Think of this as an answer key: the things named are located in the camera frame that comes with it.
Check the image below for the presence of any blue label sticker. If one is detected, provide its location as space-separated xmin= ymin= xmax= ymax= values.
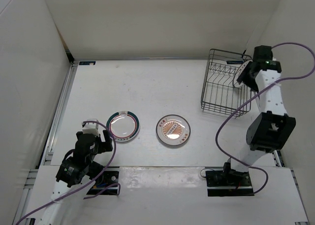
xmin=79 ymin=61 xmax=96 ymax=65

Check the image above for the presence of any orange sunburst plate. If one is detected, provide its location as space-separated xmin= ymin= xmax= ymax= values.
xmin=156 ymin=114 xmax=191 ymax=148
xmin=232 ymin=60 xmax=252 ymax=88

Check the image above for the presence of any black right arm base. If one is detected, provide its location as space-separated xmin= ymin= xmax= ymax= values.
xmin=200 ymin=162 xmax=254 ymax=197

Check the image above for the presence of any orange sunburst plate front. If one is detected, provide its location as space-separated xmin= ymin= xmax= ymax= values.
xmin=156 ymin=114 xmax=191 ymax=148

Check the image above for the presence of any green rimmed white plate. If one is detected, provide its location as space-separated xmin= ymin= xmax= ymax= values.
xmin=106 ymin=111 xmax=140 ymax=143

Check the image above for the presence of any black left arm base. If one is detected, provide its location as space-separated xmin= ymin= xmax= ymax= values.
xmin=85 ymin=170 xmax=119 ymax=199

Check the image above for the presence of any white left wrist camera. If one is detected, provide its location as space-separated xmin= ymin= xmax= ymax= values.
xmin=82 ymin=119 xmax=99 ymax=136

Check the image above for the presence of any wire dish rack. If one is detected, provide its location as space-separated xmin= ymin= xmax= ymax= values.
xmin=200 ymin=49 xmax=252 ymax=116

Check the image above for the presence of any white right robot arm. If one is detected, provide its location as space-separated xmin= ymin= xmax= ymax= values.
xmin=221 ymin=45 xmax=296 ymax=186

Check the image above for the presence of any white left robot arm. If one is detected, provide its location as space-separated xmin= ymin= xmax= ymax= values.
xmin=23 ymin=128 xmax=117 ymax=225

